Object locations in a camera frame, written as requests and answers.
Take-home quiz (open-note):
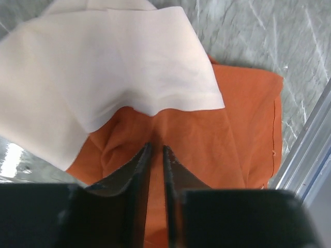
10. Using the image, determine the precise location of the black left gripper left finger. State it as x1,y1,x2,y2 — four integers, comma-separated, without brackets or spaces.
86,143,152,247

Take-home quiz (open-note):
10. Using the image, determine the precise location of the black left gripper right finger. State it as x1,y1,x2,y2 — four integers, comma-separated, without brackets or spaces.
163,146,207,247

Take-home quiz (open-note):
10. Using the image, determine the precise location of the orange and beige underwear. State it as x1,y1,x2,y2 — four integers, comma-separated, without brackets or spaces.
1,1,283,247

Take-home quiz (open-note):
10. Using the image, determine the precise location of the aluminium mounting rail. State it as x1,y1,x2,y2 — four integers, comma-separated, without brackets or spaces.
269,82,330,208

